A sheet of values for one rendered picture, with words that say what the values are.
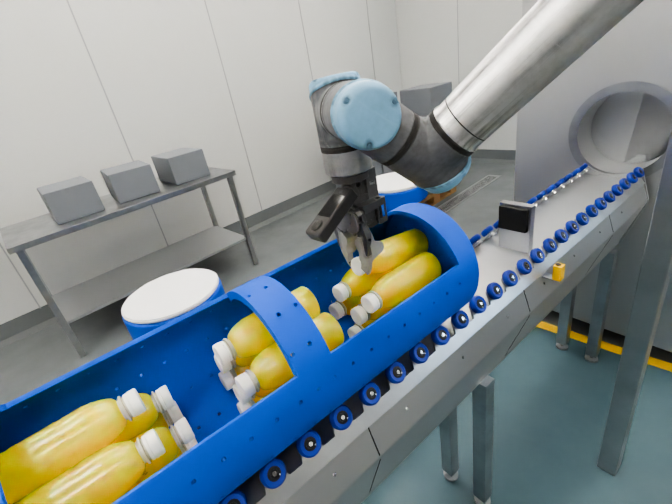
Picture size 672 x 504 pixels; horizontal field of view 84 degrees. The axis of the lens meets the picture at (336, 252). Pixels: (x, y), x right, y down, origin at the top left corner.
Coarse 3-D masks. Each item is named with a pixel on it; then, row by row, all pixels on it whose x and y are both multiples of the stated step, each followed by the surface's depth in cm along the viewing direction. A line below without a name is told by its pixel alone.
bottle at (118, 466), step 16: (112, 448) 50; (128, 448) 51; (144, 448) 52; (80, 464) 49; (96, 464) 48; (112, 464) 49; (128, 464) 49; (144, 464) 52; (64, 480) 47; (80, 480) 47; (96, 480) 47; (112, 480) 48; (128, 480) 49; (32, 496) 46; (48, 496) 45; (64, 496) 46; (80, 496) 46; (96, 496) 47; (112, 496) 48
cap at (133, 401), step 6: (132, 390) 56; (126, 396) 55; (132, 396) 55; (138, 396) 56; (126, 402) 54; (132, 402) 55; (138, 402) 55; (132, 408) 55; (138, 408) 55; (144, 408) 56; (132, 414) 55; (138, 414) 56
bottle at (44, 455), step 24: (96, 408) 52; (120, 408) 54; (48, 432) 50; (72, 432) 50; (96, 432) 51; (120, 432) 54; (0, 456) 48; (24, 456) 47; (48, 456) 48; (72, 456) 49; (0, 480) 46; (24, 480) 47; (48, 480) 48
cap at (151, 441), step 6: (150, 432) 53; (144, 438) 52; (150, 438) 52; (156, 438) 52; (144, 444) 52; (150, 444) 52; (156, 444) 52; (162, 444) 55; (150, 450) 52; (156, 450) 52; (162, 450) 53; (150, 456) 52; (156, 456) 52
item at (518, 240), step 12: (504, 204) 116; (516, 204) 113; (528, 204) 112; (504, 216) 116; (516, 216) 113; (528, 216) 111; (504, 228) 118; (516, 228) 115; (528, 228) 113; (504, 240) 121; (516, 240) 118; (528, 240) 115; (528, 252) 116
